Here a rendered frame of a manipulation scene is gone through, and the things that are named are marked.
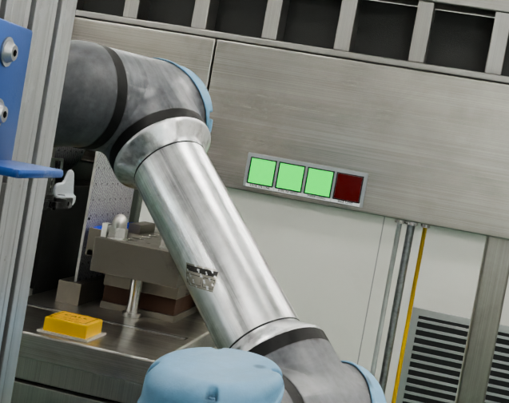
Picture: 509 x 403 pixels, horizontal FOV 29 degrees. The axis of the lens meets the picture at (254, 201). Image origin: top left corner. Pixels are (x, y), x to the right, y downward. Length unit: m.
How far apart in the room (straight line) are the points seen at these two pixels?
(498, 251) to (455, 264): 2.18
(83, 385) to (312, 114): 0.78
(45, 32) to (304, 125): 1.39
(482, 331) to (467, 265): 2.17
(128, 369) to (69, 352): 0.09
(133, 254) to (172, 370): 0.93
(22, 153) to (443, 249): 3.74
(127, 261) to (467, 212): 0.69
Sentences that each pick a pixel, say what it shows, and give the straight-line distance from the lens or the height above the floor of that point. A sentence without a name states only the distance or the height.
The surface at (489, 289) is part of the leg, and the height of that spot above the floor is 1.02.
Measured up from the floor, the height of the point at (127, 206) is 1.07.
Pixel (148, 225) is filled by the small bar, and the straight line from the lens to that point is 1.97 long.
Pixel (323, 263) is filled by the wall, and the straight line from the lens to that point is 4.40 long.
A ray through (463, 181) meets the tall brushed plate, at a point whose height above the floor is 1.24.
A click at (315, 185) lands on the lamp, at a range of 2.03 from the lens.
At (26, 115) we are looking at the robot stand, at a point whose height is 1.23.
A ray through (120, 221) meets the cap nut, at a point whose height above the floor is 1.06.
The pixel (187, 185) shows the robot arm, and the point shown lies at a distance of 1.04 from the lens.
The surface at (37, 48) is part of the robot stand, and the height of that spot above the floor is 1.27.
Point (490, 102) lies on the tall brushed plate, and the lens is 2.03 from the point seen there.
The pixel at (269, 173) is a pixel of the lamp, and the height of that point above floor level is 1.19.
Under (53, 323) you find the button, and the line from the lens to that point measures 1.56.
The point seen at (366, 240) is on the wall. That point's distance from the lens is 4.37.
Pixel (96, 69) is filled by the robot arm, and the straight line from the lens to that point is 1.07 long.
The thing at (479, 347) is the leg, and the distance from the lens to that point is 2.21.
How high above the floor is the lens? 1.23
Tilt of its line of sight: 3 degrees down
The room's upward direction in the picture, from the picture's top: 10 degrees clockwise
